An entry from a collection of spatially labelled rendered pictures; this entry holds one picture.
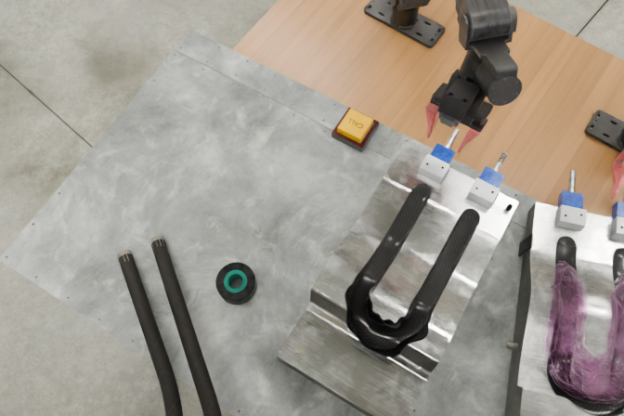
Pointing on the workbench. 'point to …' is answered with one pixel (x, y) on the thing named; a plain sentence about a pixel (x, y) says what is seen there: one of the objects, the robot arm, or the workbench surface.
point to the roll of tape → (235, 279)
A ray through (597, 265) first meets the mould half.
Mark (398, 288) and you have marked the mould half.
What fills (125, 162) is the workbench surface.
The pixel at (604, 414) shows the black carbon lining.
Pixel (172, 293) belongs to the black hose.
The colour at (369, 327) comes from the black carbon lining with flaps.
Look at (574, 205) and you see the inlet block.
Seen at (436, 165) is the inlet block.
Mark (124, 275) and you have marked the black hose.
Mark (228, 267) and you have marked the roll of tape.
